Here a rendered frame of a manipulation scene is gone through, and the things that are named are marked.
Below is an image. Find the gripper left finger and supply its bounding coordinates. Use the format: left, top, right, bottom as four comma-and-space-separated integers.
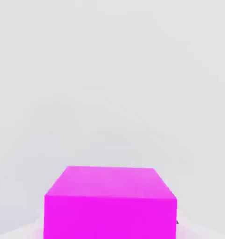
6, 214, 45, 239

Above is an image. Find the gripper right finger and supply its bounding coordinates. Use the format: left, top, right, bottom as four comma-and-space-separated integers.
176, 208, 220, 239

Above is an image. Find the small magenta cube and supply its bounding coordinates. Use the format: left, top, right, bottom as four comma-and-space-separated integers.
43, 165, 178, 239

